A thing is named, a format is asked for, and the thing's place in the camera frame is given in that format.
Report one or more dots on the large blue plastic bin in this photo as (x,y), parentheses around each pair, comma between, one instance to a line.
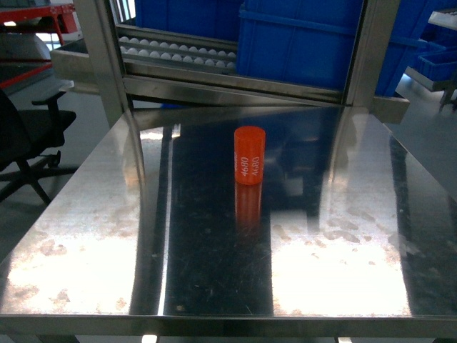
(311,42)

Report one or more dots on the red metal frame table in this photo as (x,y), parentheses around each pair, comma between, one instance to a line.
(24,54)

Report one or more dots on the stainless steel roller rack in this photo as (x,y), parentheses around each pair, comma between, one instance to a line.
(123,63)

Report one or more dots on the rear blue plastic bin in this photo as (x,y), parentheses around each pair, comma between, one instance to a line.
(212,19)

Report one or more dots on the black office chair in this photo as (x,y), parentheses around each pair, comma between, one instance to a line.
(25,135)

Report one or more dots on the orange cylindrical capacitor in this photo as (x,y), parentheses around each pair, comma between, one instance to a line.
(249,150)

